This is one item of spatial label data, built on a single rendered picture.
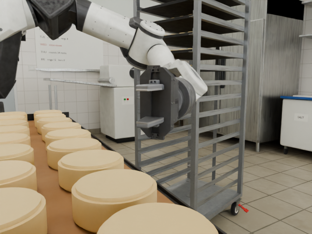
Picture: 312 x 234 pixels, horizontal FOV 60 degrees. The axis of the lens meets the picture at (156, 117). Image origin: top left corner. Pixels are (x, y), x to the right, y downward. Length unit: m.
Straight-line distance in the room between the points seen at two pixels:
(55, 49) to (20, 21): 3.99
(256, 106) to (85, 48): 2.92
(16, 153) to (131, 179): 0.11
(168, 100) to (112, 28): 0.42
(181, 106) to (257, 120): 3.28
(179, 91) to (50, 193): 0.35
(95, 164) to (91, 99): 4.72
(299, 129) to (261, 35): 1.26
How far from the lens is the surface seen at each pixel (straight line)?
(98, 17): 0.82
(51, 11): 0.80
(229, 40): 1.84
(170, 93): 0.45
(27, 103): 4.70
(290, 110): 3.79
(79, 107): 4.86
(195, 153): 1.51
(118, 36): 0.83
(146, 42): 0.80
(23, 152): 0.25
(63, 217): 0.18
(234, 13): 1.91
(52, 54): 4.75
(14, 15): 0.77
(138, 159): 1.82
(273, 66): 3.93
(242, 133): 2.03
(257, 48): 3.78
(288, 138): 3.85
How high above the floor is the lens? 0.98
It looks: 8 degrees down
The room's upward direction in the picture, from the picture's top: straight up
